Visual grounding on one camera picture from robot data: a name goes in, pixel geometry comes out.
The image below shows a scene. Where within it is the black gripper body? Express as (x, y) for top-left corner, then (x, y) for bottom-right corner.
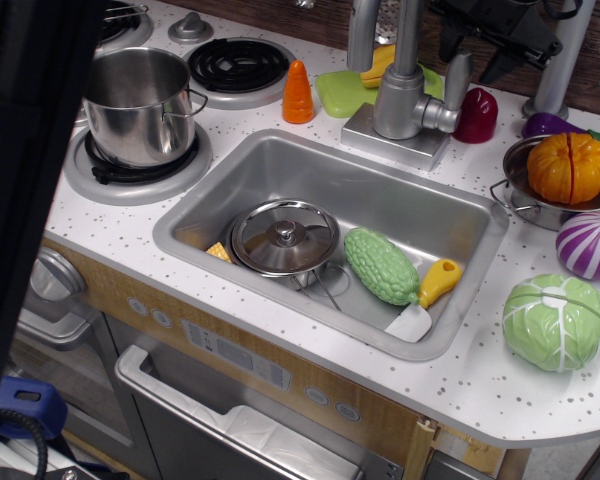
(429, 0), (562, 63)

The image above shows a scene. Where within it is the silver oven dial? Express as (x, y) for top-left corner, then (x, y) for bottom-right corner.
(30, 247), (86, 302)

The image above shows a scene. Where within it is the silver dishwasher door handle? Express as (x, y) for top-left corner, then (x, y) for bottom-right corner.
(114, 344), (404, 480)

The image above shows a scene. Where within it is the dark foreground post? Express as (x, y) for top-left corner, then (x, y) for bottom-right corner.
(0, 1), (106, 377)

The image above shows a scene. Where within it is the yellow toy corn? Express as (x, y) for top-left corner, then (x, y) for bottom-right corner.
(206, 242), (232, 263)

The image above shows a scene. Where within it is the back right stove burner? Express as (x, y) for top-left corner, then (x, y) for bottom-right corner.
(185, 37), (295, 111)

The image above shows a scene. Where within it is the silver toy faucet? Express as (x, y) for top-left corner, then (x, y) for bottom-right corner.
(341, 0), (461, 171)

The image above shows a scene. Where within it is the steel pot lid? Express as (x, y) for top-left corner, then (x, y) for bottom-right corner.
(227, 199), (340, 277)

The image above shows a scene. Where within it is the yellow toy banana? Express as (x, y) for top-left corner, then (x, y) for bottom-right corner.
(360, 44), (396, 89)

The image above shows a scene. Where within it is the yellow handled white spatula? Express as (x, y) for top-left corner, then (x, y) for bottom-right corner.
(385, 259), (462, 343)

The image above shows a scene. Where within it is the orange toy carrot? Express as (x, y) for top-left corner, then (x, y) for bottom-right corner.
(282, 60), (314, 124)

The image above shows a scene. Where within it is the silver faucet lever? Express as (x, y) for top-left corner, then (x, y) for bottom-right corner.
(444, 48), (473, 111)

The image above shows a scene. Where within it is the back left stove burner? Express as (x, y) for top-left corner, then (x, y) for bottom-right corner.
(96, 1), (153, 53)

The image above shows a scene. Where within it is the green toy bitter melon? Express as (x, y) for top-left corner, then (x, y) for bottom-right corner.
(344, 227), (420, 306)

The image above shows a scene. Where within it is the silver sink basin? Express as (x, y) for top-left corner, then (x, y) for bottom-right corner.
(154, 130), (509, 361)

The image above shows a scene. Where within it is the small steel pot in sink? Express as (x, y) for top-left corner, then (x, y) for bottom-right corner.
(227, 219), (342, 309)

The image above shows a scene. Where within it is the front left stove burner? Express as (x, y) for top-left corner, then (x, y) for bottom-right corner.
(63, 126), (212, 206)

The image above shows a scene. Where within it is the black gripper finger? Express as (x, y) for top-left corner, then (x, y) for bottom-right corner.
(479, 49), (526, 85)
(439, 17), (472, 63)

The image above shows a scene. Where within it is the grey stove knob top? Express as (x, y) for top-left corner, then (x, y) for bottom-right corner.
(168, 12), (214, 44)

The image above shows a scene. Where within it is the red toy pepper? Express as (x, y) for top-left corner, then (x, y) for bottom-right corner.
(452, 88), (499, 144)

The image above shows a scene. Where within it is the grey metal post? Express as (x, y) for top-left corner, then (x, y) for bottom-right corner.
(522, 0), (596, 120)

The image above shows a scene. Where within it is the green toy cutting board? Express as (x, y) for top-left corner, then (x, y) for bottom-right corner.
(314, 64), (445, 120)

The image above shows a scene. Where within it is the metal grater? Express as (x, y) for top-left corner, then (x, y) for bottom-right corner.
(375, 0), (400, 45)

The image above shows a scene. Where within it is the green toy cabbage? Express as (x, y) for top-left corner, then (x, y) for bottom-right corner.
(502, 274), (600, 373)

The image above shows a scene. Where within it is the purple striped toy onion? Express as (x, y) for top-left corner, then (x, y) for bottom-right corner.
(555, 211), (600, 281)

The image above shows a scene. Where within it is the grey control panel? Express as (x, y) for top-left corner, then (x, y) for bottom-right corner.
(180, 319), (292, 391)

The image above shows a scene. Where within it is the black coiled cable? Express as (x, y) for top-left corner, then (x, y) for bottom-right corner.
(0, 406), (50, 480)

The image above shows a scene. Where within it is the stove burner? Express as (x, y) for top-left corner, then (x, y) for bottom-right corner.
(63, 126), (212, 206)
(185, 37), (295, 111)
(96, 1), (153, 53)

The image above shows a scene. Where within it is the silver oven door handle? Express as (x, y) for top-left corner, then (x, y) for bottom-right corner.
(17, 308), (99, 352)

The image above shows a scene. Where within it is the purple toy eggplant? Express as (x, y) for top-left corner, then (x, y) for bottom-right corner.
(521, 113), (600, 141)

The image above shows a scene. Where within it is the orange toy pumpkin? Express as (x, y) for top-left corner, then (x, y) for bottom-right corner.
(526, 133), (600, 205)

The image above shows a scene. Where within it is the tall steel pot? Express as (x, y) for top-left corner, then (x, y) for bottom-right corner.
(83, 47), (208, 169)

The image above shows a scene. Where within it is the steel pan right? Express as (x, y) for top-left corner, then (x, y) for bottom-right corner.
(490, 135), (600, 231)

